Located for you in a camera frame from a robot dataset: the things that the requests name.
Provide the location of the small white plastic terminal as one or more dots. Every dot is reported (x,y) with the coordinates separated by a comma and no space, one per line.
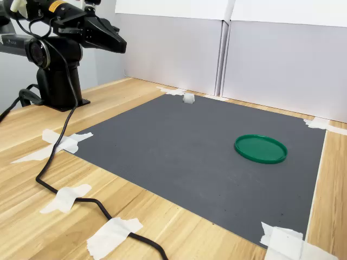
(188,98)

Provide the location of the round green lid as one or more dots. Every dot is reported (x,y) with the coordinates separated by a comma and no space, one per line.
(260,149)

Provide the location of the white partition panel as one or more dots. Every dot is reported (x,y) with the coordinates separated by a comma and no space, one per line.
(168,51)
(287,70)

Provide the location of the white tape piece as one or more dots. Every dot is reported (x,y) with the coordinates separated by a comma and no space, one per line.
(111,237)
(284,243)
(69,143)
(317,124)
(66,199)
(215,97)
(173,91)

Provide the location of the dark grey mat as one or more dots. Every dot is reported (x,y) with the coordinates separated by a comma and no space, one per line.
(176,151)

